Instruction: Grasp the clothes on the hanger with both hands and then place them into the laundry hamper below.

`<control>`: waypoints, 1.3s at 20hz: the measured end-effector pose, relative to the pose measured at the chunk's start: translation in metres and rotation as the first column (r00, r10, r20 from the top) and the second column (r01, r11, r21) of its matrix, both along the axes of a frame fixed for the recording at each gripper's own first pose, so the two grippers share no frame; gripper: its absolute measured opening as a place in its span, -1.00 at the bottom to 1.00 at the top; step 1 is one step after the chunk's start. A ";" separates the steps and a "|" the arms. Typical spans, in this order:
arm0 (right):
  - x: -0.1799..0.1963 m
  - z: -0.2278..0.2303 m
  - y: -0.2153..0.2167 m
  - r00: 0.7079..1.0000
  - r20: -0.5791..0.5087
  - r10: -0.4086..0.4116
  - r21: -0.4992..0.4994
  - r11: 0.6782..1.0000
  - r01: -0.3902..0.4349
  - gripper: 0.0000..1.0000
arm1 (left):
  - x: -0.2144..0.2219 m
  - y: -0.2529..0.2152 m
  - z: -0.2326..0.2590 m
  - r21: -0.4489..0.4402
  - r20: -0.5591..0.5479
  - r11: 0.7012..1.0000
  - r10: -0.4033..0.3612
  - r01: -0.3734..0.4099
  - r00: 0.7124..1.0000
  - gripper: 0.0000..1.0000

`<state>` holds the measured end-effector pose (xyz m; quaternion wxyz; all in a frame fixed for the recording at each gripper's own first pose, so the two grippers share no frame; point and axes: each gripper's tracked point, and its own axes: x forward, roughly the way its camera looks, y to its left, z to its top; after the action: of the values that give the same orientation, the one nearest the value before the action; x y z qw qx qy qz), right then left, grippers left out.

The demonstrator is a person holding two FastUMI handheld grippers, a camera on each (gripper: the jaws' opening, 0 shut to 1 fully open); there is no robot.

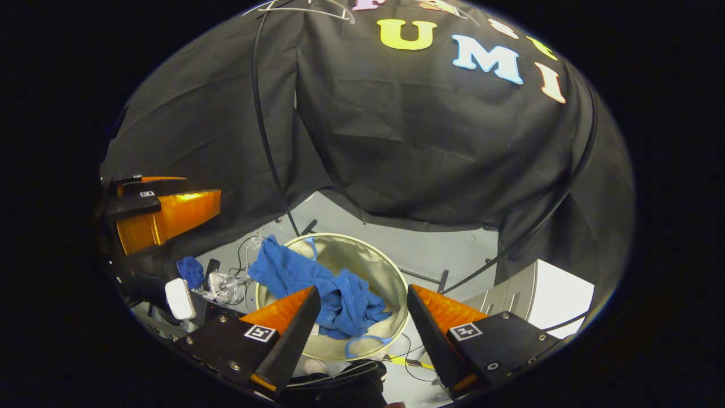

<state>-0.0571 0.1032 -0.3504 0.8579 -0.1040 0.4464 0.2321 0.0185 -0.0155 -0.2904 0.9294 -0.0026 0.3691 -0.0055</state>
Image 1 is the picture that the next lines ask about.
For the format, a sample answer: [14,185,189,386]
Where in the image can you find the clear plastic bag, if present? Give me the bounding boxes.
[206,270,248,306]

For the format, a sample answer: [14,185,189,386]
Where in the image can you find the small blue cloth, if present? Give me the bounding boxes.
[176,256,205,290]

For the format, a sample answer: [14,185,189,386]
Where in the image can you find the white rounded device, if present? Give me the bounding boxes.
[164,278,198,321]

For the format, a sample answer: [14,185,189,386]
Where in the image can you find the thin black cable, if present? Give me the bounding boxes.
[391,333,438,384]

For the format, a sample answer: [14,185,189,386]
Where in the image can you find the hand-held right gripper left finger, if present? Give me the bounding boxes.
[176,285,322,397]

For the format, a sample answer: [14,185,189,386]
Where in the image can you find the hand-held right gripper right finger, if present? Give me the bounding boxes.
[407,283,564,400]

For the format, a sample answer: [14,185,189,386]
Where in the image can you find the white box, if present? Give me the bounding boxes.
[464,259,595,341]

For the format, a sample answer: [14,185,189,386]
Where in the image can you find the round beige laundry hamper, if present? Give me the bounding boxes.
[255,232,411,362]

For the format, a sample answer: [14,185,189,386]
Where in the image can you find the black backdrop cloth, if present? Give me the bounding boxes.
[99,0,636,284]

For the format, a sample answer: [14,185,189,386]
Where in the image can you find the empty white plastic hanger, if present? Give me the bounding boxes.
[244,0,318,18]

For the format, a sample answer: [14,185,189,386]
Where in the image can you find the yellow black striped tape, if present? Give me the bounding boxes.
[384,354,435,371]

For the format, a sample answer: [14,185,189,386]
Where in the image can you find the blue corduroy jacket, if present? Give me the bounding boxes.
[248,235,393,341]

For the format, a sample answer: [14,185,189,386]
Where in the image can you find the white plastic clothes hanger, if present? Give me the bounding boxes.
[272,0,356,24]

